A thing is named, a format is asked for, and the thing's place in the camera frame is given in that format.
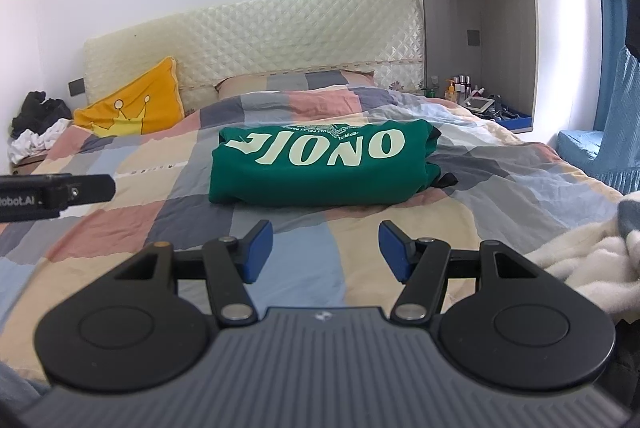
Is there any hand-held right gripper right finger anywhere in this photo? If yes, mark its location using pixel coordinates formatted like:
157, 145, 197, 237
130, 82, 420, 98
378, 220, 544, 324

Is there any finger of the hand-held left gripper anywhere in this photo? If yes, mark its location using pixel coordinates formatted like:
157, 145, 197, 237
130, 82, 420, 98
70, 174, 117, 208

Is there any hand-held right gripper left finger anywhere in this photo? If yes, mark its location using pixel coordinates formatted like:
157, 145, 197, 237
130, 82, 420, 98
114, 219, 275, 328

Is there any green hoodie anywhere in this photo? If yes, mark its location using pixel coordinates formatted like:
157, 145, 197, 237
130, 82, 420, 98
207, 119, 459, 209

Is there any white clothes pile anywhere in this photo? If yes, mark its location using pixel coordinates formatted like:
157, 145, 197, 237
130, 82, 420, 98
7, 118, 75, 164

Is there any patchwork bed quilt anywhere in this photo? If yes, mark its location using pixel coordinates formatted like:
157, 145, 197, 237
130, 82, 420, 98
0, 85, 627, 390

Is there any yellow crown pillow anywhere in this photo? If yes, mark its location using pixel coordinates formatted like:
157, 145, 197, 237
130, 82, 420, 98
74, 56, 185, 138

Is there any white framed tablet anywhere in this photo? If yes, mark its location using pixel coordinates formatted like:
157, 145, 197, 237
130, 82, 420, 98
462, 95, 494, 115

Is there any row of cosmetic bottles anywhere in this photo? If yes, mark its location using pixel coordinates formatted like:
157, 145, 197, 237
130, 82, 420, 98
442, 74, 475, 107

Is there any patchwork pillow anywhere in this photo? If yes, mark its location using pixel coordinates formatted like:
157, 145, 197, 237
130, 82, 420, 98
214, 69, 379, 102

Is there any blue tray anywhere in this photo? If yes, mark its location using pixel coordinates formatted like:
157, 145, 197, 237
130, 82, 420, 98
492, 105, 534, 132

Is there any white fluffy blanket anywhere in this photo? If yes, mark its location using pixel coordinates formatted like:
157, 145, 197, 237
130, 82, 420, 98
525, 203, 640, 325

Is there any blue covered seat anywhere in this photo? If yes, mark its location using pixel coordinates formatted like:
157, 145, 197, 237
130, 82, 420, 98
555, 128, 640, 195

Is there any cream quilted headboard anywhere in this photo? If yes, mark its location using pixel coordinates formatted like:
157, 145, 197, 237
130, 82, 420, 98
82, 0, 426, 117

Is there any blue curtain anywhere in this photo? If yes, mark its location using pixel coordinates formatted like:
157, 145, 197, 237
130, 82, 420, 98
597, 0, 640, 190

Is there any grey wall cabinet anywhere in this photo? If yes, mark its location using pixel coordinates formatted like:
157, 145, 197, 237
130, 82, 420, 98
414, 0, 632, 135

